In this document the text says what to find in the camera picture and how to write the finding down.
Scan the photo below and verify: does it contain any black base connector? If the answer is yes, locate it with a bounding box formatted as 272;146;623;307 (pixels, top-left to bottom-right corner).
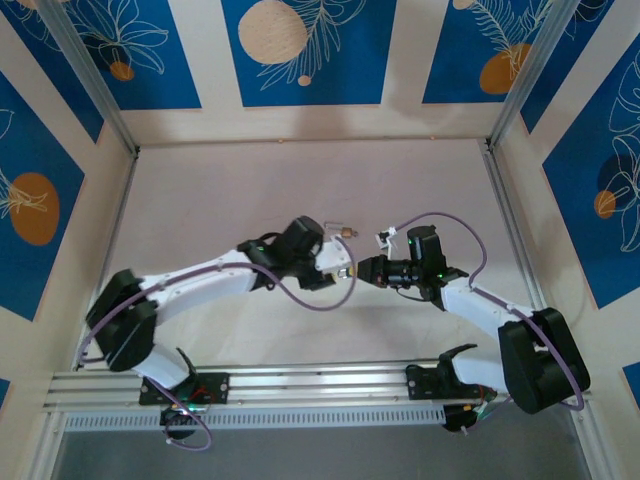
159;405;201;442
442;403;489;435

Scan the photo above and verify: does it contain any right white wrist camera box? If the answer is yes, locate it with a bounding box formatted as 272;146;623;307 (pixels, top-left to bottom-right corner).
374;227;401;254

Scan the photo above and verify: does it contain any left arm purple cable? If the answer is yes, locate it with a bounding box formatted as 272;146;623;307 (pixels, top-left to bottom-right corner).
79;234;357;450

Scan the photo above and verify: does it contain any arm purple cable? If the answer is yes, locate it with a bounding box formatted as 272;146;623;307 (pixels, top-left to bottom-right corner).
394;212;586;435
79;234;357;450

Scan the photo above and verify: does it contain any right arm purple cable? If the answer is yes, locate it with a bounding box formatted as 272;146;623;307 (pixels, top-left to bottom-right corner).
394;212;586;435

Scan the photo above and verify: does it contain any aluminium rail beam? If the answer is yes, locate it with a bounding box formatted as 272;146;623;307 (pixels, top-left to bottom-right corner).
42;357;594;415

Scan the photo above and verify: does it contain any aluminium side rail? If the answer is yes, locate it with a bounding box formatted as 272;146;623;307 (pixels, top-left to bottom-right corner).
479;142;562;360
73;149;140;372

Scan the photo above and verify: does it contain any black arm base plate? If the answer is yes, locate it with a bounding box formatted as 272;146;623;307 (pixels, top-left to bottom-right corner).
404;363;499;404
138;370;231;407

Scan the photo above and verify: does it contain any white slotted cable duct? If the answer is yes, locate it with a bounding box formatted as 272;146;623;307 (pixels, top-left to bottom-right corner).
62;404;447;432

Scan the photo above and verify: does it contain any aluminium corner post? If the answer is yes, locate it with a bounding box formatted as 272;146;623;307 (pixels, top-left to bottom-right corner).
37;0;142;157
487;0;576;151

